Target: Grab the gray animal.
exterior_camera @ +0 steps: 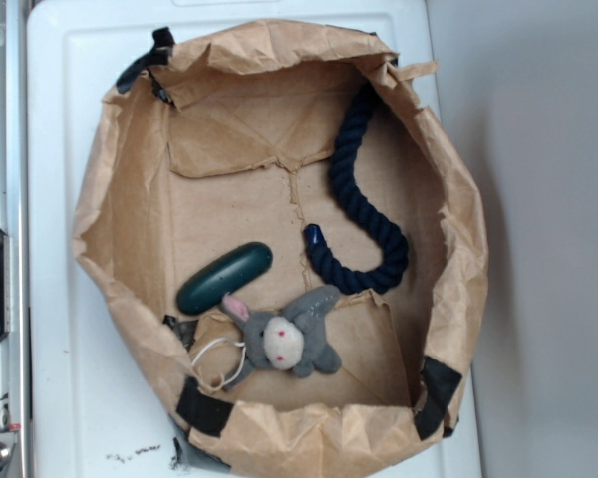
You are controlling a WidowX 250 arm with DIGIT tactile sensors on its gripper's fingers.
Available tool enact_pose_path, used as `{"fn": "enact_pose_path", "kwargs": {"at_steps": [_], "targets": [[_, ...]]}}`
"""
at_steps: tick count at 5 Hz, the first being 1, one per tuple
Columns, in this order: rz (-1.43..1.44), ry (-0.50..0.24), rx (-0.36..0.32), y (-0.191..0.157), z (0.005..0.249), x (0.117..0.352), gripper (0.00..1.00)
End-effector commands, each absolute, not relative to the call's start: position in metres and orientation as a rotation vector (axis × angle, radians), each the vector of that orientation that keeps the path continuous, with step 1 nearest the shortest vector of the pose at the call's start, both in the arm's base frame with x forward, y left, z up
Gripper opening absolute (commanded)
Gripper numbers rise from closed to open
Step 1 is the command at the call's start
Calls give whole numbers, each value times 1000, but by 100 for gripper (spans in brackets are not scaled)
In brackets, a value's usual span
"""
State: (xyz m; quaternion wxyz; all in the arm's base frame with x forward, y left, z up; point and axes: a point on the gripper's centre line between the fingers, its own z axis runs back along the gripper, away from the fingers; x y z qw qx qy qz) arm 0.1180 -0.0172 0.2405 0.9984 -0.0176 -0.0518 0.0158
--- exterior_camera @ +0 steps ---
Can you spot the dark green oval toy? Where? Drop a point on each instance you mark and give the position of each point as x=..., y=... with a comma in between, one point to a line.
x=225, y=275

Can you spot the aluminium frame rail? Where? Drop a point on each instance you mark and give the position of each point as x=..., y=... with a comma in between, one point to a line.
x=16, y=441

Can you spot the brown paper bag bin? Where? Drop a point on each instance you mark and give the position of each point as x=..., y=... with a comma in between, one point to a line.
x=312, y=140

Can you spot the gray plush animal toy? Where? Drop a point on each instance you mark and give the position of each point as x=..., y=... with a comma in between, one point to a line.
x=293, y=340

